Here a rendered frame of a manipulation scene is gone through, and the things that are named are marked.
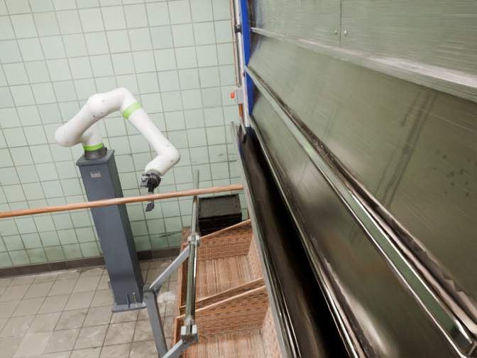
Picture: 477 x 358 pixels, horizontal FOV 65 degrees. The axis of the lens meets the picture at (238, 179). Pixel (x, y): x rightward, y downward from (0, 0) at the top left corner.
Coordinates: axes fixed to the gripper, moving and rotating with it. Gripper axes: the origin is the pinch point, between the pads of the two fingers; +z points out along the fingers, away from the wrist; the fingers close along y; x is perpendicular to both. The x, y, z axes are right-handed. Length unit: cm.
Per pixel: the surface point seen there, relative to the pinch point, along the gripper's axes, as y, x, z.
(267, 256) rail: -25, -47, 94
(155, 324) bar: 43, -2, 40
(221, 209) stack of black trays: 36, -35, -46
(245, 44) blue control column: -63, -58, -39
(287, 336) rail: -25, -47, 118
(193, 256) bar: 2, -25, 51
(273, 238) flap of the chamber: -22, -50, 83
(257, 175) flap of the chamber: -22, -52, 38
